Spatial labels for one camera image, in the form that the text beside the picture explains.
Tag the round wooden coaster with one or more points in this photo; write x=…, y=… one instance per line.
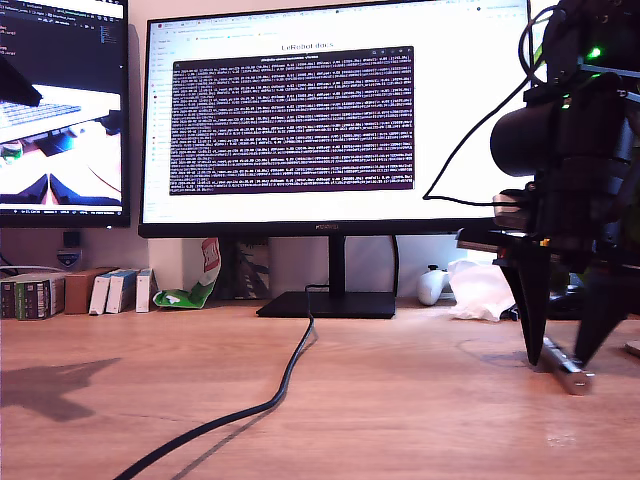
x=632, y=348

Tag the white game controller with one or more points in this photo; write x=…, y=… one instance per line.
x=431, y=287

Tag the green Jenkki gum bag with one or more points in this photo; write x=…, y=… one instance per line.
x=192, y=297

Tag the black Asus monitor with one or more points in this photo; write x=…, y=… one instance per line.
x=65, y=65

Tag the Cuticura sanitiser bottle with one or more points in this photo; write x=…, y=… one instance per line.
x=69, y=259

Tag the metallic laser pointer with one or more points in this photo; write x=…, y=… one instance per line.
x=570, y=372

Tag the pale grey camera box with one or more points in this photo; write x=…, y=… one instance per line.
x=510, y=210

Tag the white plastic bag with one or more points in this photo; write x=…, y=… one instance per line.
x=475, y=290

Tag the grey patterned pouch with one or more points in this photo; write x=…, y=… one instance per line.
x=252, y=270

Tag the black Huawei monitor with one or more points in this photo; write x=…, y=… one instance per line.
x=300, y=210

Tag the blue white box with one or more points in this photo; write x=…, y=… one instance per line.
x=117, y=295
x=143, y=292
x=99, y=297

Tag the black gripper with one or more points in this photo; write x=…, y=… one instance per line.
x=585, y=215

